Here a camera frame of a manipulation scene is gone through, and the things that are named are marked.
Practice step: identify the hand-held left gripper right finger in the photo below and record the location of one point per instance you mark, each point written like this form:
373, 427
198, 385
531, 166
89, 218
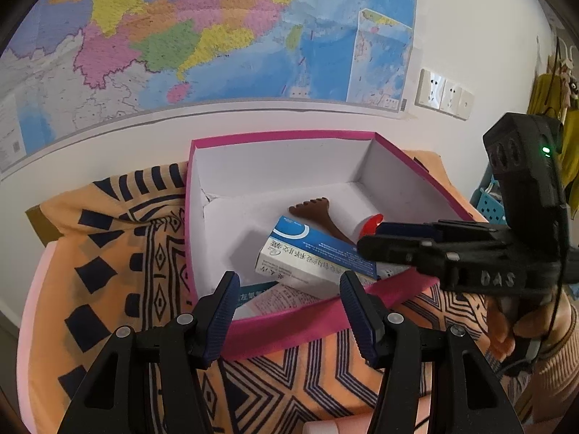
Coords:
357, 321

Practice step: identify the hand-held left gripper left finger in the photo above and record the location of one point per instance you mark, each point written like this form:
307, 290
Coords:
226, 316

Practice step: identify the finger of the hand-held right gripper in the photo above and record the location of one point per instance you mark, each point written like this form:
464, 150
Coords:
398, 228
393, 248

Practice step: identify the teal white medicine box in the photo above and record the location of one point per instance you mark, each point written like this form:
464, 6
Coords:
285, 303

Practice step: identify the blue white medicine box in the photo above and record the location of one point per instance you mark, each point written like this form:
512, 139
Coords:
307, 257

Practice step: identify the brown wooden massage comb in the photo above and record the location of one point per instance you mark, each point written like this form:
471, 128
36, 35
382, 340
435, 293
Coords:
316, 214

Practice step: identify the pink cardboard box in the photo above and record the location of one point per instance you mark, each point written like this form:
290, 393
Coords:
280, 167

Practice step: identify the person's right forearm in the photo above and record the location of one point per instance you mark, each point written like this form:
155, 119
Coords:
558, 370

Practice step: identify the person's right hand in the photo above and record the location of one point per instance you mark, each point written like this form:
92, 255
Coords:
500, 325

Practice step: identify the blue plastic basket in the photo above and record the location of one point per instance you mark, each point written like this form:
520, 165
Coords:
491, 203

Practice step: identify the yellow hanging clothes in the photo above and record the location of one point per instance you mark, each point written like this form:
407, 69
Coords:
543, 95

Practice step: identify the white plastic object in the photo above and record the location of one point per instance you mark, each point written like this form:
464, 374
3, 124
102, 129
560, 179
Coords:
321, 428

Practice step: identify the orange patterned blanket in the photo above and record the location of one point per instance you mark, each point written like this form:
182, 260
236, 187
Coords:
113, 244

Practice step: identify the pink mat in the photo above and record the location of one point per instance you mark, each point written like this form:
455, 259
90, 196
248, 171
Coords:
36, 325

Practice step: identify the brown board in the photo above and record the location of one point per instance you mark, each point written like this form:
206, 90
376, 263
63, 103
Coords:
43, 228

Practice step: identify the colourful wall map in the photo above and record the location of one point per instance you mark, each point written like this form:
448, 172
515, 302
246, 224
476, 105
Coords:
181, 31

